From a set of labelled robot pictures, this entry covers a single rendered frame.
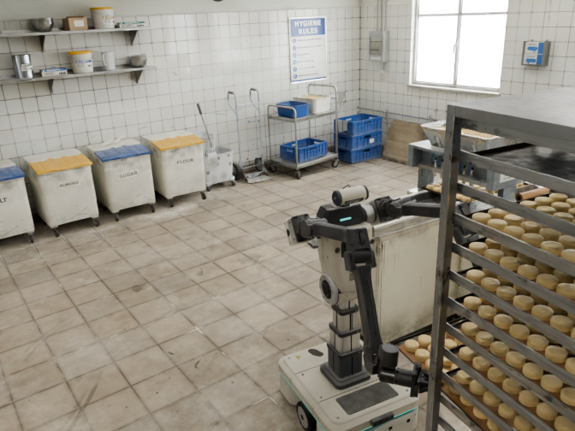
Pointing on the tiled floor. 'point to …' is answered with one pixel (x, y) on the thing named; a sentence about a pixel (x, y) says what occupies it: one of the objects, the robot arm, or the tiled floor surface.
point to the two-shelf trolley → (309, 137)
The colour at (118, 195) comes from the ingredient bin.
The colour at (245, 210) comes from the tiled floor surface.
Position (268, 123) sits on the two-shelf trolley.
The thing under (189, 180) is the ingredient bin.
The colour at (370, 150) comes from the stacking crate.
